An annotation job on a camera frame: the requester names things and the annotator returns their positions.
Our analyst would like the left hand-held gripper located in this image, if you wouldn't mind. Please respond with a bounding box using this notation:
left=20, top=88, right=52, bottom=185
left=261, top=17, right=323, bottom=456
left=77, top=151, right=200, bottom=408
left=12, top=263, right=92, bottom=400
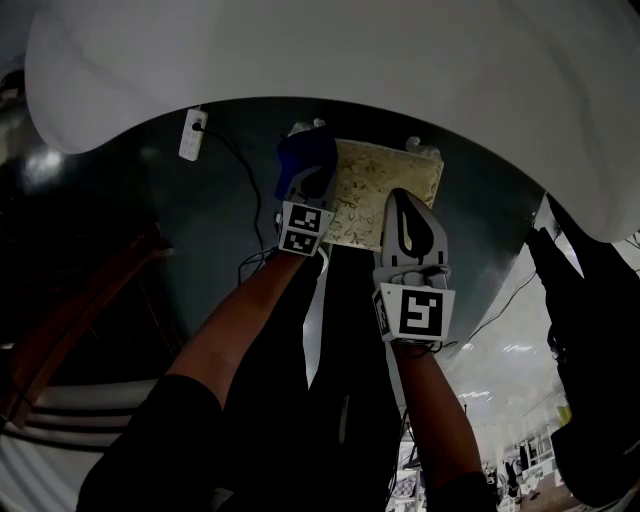
left=276, top=166, right=338, bottom=258

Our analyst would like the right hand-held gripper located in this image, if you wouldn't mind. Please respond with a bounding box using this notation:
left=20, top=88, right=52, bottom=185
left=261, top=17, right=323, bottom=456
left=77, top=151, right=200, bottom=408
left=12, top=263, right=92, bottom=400
left=371, top=187, right=457, bottom=345

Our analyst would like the blue wiping cloth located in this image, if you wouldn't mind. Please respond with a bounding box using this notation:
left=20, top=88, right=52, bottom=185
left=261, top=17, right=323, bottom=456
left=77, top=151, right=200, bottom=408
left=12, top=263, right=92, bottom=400
left=276, top=132, right=339, bottom=199

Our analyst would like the patterned beige mat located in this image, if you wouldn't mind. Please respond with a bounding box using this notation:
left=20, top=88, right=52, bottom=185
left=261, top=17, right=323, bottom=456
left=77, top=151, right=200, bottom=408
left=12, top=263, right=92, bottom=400
left=322, top=138, right=446, bottom=250

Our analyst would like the person's right forearm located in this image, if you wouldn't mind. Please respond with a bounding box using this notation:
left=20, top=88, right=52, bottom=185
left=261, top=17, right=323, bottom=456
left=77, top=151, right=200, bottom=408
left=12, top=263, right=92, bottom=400
left=388, top=341, right=487, bottom=484

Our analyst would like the person's left forearm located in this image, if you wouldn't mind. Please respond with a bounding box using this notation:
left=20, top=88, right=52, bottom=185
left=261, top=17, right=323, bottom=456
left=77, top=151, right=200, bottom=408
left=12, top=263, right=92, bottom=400
left=163, top=251, right=312, bottom=419

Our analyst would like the white power strip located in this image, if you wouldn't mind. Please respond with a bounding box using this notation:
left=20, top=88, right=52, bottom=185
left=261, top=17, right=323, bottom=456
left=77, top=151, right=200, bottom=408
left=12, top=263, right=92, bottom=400
left=177, top=106, right=210, bottom=164

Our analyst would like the person's black clothing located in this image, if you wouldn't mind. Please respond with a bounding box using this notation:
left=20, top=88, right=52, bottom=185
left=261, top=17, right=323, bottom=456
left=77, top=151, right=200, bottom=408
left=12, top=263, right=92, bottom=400
left=77, top=243, right=501, bottom=512

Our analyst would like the wooden stair railing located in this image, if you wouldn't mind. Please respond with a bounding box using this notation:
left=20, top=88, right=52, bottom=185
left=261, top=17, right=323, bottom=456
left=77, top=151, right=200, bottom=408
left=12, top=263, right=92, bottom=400
left=0, top=219, right=176, bottom=426

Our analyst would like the staircase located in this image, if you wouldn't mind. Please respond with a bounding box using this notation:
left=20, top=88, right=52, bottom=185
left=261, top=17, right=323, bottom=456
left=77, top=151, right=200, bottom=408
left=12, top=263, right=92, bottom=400
left=0, top=378, right=162, bottom=512

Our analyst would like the black power cable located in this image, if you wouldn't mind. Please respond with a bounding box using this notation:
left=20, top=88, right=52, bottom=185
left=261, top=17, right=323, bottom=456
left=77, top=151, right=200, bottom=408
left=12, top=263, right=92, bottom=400
left=191, top=121, right=281, bottom=287

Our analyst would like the thin black floor cable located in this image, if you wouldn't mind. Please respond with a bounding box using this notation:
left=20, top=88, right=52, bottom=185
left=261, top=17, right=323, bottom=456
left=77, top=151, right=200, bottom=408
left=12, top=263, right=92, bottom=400
left=462, top=267, right=539, bottom=349

